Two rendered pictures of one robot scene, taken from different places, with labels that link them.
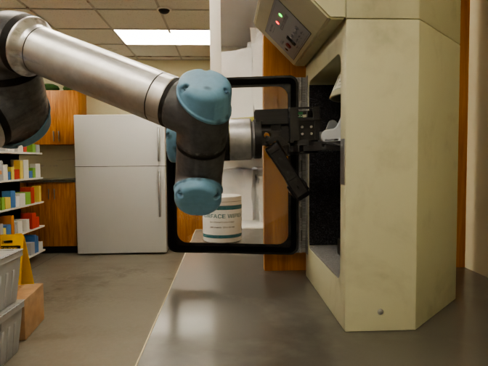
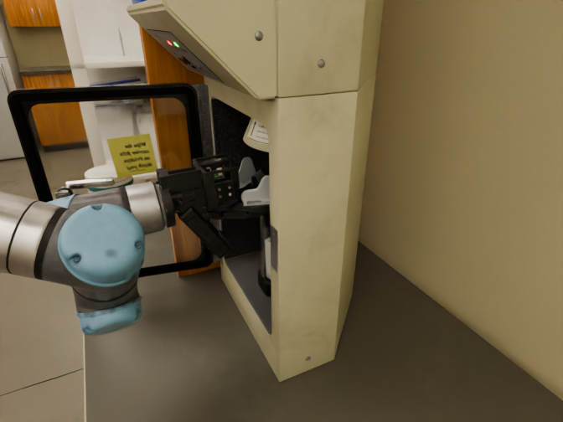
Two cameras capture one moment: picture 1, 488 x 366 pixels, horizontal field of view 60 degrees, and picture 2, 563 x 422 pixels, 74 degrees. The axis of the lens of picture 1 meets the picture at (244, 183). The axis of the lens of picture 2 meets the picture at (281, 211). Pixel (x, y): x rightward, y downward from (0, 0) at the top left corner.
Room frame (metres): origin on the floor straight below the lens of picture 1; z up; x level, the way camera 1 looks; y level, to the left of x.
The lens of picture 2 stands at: (0.24, 0.02, 1.49)
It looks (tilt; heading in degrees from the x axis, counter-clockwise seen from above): 27 degrees down; 337
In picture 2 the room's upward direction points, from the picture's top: straight up
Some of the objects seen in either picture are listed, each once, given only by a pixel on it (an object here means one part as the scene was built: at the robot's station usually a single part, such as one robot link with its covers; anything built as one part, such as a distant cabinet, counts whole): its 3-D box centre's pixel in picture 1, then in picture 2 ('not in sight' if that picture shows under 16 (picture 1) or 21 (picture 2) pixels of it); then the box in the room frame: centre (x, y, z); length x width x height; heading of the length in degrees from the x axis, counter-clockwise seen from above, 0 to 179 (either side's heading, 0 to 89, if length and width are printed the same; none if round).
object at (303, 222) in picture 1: (303, 165); (210, 184); (0.95, -0.13, 1.19); 0.03 x 0.02 x 0.39; 2
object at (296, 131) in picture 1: (286, 133); (199, 192); (0.78, -0.08, 1.25); 0.12 x 0.08 x 0.09; 92
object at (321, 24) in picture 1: (290, 19); (189, 44); (0.80, -0.09, 1.46); 0.32 x 0.11 x 0.10; 2
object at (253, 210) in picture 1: (231, 166); (126, 192); (0.97, 0.03, 1.19); 0.30 x 0.01 x 0.40; 82
